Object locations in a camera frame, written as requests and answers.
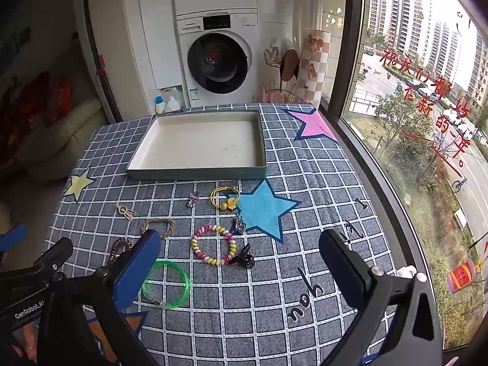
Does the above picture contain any wire basket rack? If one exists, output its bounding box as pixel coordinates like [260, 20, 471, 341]
[262, 47, 300, 103]

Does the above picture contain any checked star tablecloth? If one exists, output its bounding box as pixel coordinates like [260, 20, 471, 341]
[45, 103, 397, 366]

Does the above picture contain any green translucent bracelet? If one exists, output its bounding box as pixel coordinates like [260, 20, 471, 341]
[142, 260, 190, 307]

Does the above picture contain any tan braided bracelet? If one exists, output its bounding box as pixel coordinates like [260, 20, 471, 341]
[141, 218, 175, 239]

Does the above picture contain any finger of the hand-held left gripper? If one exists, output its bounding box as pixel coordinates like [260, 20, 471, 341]
[0, 224, 28, 253]
[34, 237, 74, 273]

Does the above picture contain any cream sofa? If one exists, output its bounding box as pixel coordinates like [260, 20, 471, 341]
[15, 97, 112, 181]

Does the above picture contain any striped red window sticker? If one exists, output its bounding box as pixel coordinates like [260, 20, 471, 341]
[447, 261, 478, 294]

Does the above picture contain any black claw clip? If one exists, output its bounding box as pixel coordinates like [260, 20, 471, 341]
[229, 243, 255, 268]

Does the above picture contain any white washing machine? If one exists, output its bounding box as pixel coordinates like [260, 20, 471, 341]
[176, 14, 265, 108]

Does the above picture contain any red cushion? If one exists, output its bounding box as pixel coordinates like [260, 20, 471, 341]
[0, 72, 74, 153]

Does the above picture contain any white cabinet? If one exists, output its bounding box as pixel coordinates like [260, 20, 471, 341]
[135, 0, 184, 92]

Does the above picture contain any brown slipper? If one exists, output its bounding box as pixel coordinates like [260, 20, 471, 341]
[279, 49, 300, 82]

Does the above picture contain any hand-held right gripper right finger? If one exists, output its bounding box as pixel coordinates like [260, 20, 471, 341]
[319, 229, 445, 366]

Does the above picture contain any yellow flower hair tie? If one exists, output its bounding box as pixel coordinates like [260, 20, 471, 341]
[210, 186, 241, 211]

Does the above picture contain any pink yellow spiral hair tie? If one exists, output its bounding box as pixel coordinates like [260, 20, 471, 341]
[191, 225, 236, 265]

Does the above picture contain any grey-blue shallow tray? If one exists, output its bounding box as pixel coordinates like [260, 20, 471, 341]
[127, 110, 267, 181]

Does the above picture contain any brown spiral hair tie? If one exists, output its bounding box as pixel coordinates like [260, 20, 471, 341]
[108, 237, 132, 264]

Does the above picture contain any red window lettering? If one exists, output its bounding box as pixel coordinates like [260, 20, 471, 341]
[383, 48, 473, 170]

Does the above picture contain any checkered rolled mat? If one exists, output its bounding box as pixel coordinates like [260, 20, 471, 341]
[296, 28, 332, 104]

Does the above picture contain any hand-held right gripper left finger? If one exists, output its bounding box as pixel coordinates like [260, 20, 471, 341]
[36, 230, 163, 366]

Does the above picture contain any person's left hand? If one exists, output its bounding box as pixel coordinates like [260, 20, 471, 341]
[11, 330, 39, 361]

